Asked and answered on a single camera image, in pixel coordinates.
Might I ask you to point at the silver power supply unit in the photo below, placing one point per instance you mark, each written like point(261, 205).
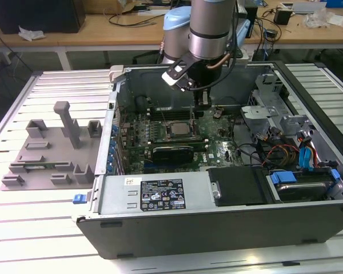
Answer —
point(117, 197)

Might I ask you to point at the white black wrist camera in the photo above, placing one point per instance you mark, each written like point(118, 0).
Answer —
point(174, 75)

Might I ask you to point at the black computer tower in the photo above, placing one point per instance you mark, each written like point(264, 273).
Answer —
point(37, 14)

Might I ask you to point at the grey parts rack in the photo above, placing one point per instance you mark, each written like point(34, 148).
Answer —
point(54, 137)

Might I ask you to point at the round coin cell battery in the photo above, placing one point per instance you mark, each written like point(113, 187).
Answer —
point(217, 114)

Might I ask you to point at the wooden desk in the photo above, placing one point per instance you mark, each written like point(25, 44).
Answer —
point(103, 34)

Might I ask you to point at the black RAM slot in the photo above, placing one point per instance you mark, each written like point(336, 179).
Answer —
point(177, 140)
point(177, 113)
point(177, 143)
point(177, 117)

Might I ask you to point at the silver metal drive cage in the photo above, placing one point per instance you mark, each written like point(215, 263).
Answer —
point(260, 112)

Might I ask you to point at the black drive bay cover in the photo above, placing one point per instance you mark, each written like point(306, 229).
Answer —
point(237, 185)

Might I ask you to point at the grey camera bracket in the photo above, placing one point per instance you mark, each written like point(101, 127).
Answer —
point(241, 55)

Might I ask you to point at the black grey PC case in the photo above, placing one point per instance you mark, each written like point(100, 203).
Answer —
point(188, 234)

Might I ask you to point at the blue card retainer clip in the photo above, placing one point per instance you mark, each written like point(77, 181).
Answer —
point(112, 150)
point(113, 141)
point(111, 160)
point(114, 129)
point(110, 169)

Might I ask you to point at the black power adapter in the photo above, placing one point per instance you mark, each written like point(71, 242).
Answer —
point(272, 33)

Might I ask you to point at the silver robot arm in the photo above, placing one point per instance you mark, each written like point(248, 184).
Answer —
point(208, 31)

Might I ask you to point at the crumpled white paper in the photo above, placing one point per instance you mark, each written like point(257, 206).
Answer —
point(31, 33)

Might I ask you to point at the black box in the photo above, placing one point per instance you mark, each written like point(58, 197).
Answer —
point(253, 17)

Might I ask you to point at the CPU socket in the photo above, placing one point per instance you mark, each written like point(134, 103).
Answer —
point(169, 132)

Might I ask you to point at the blue case latch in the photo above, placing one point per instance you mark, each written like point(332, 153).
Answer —
point(79, 199)

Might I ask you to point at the green motherboard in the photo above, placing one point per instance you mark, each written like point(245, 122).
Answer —
point(214, 134)

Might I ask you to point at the grey plastic case latch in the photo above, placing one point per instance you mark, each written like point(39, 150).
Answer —
point(116, 72)

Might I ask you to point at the small black device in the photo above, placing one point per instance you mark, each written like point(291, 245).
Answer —
point(282, 16)

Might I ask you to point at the clear plastic bags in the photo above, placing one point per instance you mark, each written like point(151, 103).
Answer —
point(317, 18)

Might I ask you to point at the green RAM stick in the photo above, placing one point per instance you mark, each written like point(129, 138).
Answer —
point(43, 166)

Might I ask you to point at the hard disk in blue carrier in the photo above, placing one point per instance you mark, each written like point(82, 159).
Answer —
point(300, 191)

